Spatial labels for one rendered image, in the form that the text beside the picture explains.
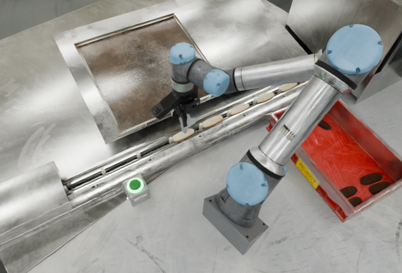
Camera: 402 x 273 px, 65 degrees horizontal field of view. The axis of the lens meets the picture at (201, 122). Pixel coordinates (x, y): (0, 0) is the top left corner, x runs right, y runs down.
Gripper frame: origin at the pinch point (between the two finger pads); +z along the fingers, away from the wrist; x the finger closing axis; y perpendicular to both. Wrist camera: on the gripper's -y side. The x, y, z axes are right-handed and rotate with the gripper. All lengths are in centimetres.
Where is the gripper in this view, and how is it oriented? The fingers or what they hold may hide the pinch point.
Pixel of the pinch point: (177, 124)
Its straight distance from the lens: 120.8
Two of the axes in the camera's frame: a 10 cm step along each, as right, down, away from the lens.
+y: 8.5, -3.9, 3.5
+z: -0.4, 6.1, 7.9
